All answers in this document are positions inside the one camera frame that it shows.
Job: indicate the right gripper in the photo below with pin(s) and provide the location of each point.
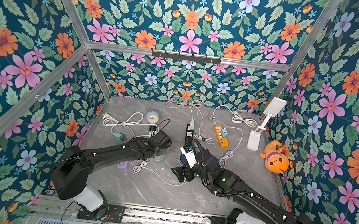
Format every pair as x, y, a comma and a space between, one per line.
184, 171

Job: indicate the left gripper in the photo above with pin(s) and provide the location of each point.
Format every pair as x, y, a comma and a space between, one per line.
168, 146

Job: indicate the green meat grinder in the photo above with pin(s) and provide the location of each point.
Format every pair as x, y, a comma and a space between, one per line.
159, 158

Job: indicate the green charger adapter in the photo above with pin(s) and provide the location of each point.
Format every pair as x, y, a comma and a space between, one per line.
192, 125
120, 137

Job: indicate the teal charger adapter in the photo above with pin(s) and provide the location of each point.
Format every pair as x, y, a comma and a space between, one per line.
224, 132

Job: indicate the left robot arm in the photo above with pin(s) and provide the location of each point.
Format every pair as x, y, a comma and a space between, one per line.
70, 174

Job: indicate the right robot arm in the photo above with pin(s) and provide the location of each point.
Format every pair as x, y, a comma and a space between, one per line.
223, 183

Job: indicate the pale blue table clock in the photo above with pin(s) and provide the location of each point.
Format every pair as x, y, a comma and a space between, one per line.
152, 117

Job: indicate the black power strip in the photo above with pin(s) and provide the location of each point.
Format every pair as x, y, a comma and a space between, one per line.
189, 135

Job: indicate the purple power strip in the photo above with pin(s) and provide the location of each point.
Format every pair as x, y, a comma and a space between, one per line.
123, 165

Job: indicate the orange power strip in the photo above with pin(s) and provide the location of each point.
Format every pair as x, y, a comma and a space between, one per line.
223, 142

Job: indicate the orange clownfish plush toy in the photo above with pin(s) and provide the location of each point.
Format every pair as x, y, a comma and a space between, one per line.
275, 161

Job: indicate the white folding desk lamp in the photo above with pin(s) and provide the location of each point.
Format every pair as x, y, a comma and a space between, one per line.
272, 109

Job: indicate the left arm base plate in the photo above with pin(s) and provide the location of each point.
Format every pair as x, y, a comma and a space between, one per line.
106, 213

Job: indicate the black hook rail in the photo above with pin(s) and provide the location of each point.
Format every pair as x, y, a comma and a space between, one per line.
184, 57

